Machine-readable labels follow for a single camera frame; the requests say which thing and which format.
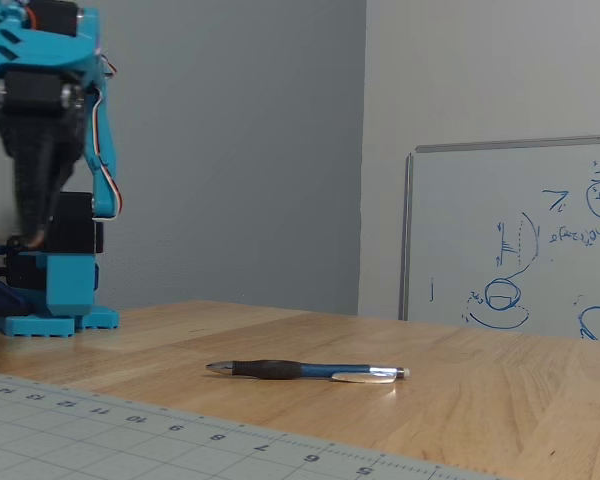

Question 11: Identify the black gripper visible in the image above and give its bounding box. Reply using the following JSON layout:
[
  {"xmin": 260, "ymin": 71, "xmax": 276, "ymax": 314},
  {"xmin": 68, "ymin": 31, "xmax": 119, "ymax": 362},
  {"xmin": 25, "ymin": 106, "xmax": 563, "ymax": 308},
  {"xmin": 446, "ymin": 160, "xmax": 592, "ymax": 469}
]
[{"xmin": 0, "ymin": 69, "xmax": 89, "ymax": 250}]

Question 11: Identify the blue pen with black grip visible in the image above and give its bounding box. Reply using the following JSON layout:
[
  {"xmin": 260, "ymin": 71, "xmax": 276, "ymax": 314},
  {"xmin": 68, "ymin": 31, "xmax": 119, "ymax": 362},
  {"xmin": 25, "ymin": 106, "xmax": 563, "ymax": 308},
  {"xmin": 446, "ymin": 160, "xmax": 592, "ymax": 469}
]
[{"xmin": 205, "ymin": 359, "xmax": 412, "ymax": 386}]

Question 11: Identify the dark blue table clamp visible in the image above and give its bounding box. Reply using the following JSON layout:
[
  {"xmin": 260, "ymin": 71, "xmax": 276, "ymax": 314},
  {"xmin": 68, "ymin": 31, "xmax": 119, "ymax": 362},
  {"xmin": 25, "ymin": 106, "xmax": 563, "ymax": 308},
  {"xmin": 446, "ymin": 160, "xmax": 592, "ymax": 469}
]
[{"xmin": 0, "ymin": 268, "xmax": 34, "ymax": 319}]

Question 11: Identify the grey gridded cutting mat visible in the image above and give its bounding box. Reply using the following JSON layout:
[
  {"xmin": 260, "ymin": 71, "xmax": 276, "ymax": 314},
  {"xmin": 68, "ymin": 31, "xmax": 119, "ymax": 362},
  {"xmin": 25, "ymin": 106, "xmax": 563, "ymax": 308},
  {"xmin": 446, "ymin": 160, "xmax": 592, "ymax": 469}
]
[{"xmin": 0, "ymin": 370, "xmax": 512, "ymax": 480}]

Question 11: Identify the whiteboard with blue drawings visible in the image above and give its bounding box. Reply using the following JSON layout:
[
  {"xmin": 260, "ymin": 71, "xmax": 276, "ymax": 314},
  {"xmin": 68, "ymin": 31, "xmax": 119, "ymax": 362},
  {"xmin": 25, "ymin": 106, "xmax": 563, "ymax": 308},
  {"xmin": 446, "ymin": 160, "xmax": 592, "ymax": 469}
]
[{"xmin": 398, "ymin": 133, "xmax": 600, "ymax": 343}]

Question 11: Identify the white red arm servo cable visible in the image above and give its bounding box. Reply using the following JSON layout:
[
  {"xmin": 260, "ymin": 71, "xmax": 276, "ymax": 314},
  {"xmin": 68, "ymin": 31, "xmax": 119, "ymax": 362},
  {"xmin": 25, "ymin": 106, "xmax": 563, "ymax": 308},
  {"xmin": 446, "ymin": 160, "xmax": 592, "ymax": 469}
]
[{"xmin": 90, "ymin": 88, "xmax": 126, "ymax": 222}]

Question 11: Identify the white red wrist servo cable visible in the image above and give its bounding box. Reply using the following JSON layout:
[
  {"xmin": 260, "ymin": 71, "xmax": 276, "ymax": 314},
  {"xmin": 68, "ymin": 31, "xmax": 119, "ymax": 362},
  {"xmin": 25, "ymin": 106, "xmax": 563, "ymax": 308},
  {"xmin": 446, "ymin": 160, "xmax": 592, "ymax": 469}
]
[{"xmin": 98, "ymin": 48, "xmax": 117, "ymax": 80}]

